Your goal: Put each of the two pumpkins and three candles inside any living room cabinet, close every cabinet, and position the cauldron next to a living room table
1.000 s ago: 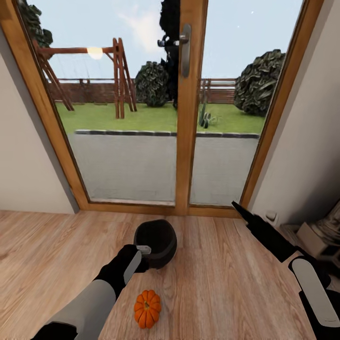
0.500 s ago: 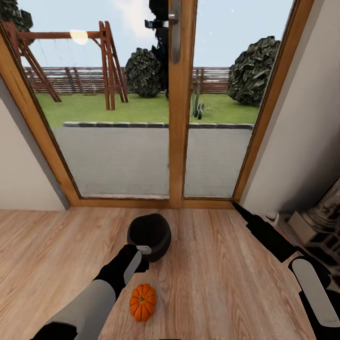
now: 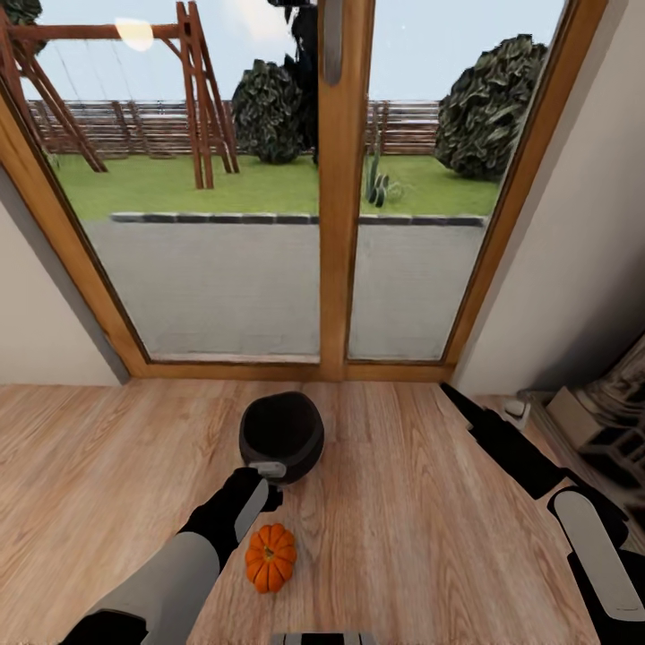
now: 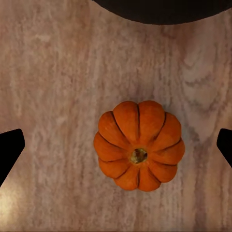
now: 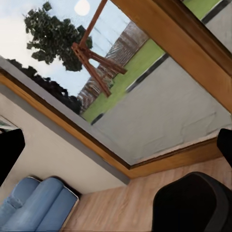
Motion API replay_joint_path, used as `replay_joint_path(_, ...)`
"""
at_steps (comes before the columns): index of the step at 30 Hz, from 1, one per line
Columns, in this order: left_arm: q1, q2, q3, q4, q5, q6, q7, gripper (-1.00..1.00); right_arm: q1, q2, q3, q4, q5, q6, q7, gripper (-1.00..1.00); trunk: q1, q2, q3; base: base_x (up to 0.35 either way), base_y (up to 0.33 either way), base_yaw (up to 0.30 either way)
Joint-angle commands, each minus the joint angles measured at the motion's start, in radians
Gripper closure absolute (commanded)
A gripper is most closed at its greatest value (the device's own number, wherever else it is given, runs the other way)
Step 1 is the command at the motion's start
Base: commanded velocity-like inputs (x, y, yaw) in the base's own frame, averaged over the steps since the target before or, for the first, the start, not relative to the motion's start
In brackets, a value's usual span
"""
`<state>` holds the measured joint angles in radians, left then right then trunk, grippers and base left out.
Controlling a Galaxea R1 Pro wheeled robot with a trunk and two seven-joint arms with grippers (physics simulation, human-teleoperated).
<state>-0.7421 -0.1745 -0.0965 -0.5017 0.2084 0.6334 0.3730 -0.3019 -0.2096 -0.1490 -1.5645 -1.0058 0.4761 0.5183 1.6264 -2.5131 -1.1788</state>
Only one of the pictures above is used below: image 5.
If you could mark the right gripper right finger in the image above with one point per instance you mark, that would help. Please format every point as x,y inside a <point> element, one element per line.
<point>224,143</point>

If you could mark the sofa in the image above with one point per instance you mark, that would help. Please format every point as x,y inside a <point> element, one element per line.
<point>37,206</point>

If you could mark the cauldron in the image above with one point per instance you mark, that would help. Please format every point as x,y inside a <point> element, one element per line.
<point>194,203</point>

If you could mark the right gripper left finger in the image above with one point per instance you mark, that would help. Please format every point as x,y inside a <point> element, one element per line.
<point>12,144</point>

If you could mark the door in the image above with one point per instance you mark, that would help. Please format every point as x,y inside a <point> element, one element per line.
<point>145,84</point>

